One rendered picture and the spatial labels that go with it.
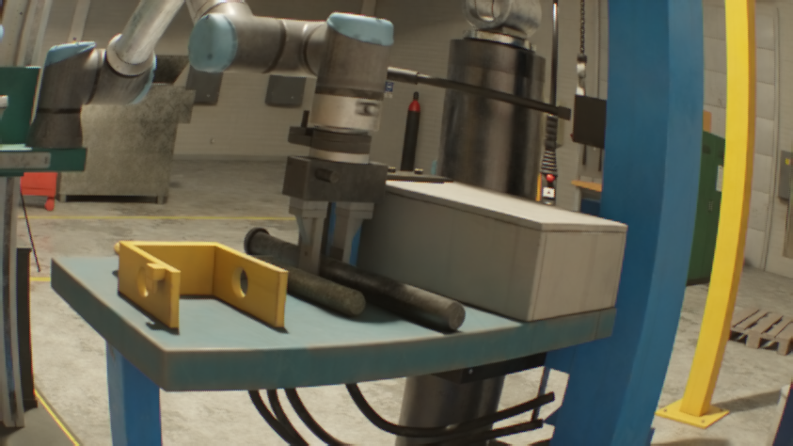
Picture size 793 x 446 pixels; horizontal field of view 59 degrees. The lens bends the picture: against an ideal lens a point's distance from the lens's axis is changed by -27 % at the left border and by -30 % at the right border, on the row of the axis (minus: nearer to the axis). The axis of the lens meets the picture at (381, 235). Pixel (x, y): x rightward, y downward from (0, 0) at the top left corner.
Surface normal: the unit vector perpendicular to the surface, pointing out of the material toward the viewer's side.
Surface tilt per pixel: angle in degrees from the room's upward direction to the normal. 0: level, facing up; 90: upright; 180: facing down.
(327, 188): 91
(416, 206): 90
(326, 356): 90
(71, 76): 90
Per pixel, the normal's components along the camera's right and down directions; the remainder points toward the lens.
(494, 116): -0.09, 0.12
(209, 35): -0.74, 0.04
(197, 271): 0.66, 0.19
